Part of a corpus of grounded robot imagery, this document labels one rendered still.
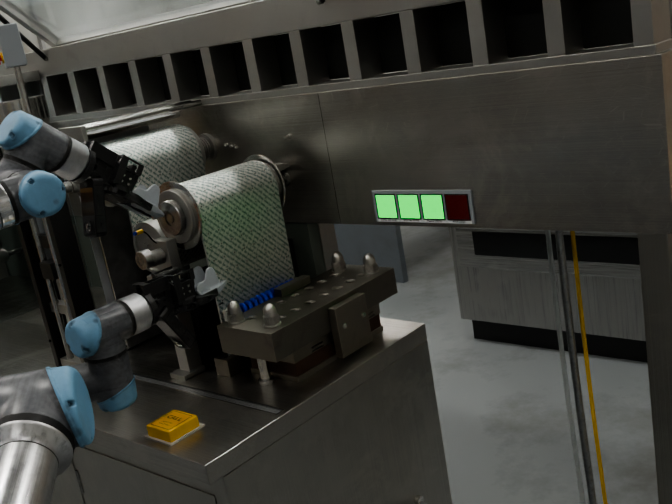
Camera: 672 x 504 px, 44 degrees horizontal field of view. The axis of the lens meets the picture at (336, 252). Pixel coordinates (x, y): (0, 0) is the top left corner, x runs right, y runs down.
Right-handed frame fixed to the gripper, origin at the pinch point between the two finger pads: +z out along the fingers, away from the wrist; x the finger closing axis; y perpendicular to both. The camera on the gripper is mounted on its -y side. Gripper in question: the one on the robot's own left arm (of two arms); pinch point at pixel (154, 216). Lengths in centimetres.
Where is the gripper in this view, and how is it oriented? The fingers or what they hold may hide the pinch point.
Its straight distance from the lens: 175.1
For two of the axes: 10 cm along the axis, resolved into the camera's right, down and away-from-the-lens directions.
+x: -7.5, -0.4, 6.6
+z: 6.0, 3.7, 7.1
